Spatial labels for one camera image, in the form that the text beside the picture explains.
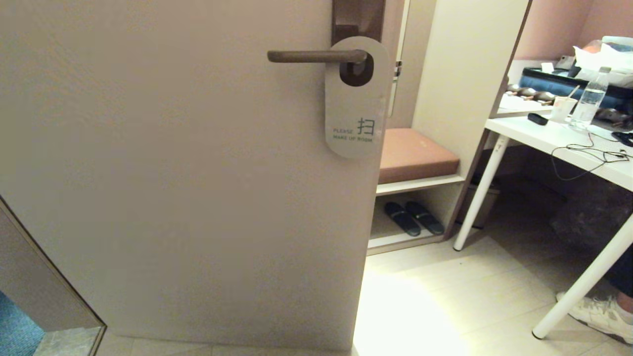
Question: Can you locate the brown bench cushion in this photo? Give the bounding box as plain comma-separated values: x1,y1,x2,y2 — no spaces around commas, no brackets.
379,128,460,184

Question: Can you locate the dark blue tray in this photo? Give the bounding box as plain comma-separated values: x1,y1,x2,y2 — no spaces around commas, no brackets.
520,67,633,110

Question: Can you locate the thin black cable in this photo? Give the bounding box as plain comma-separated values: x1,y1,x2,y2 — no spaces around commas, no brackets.
550,131,632,181

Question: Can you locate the white paper sheet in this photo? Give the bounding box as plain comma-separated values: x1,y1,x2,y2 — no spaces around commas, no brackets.
498,94,550,113

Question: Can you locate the bronze door handle lever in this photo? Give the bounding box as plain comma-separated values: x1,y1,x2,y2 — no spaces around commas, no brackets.
268,49,369,64

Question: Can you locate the white paper cup with stick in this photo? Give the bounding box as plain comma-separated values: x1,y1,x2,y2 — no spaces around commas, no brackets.
550,85,581,123

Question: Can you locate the white sneaker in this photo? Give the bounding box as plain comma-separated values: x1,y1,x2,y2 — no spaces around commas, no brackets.
556,290,633,347

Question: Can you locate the cream wardrobe bench unit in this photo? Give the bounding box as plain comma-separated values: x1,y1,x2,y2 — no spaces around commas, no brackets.
368,0,534,255

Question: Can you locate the clear plastic water bottle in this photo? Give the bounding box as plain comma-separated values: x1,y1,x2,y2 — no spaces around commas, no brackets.
570,66,612,131

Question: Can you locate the dark slipper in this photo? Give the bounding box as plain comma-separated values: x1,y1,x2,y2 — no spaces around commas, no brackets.
406,200,445,234
385,201,421,236

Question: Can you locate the brown door lock plate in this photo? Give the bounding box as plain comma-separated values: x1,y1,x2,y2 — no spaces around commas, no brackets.
331,0,386,88

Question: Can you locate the white plastic bag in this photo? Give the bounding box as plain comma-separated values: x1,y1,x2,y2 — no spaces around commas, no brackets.
574,36,633,89

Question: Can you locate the white table with round legs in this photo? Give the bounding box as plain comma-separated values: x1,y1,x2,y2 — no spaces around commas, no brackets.
453,115,633,340

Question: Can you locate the beige room door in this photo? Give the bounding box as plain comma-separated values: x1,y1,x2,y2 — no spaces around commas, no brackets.
0,0,408,349

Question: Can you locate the blue do-not-disturb door sign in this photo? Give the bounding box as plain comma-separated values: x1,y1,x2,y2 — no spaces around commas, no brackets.
325,36,391,160

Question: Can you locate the brown waste bin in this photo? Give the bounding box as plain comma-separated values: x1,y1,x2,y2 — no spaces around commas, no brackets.
457,176,500,229

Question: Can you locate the person leg in dark trousers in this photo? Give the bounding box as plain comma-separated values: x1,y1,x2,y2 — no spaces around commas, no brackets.
601,215,633,317

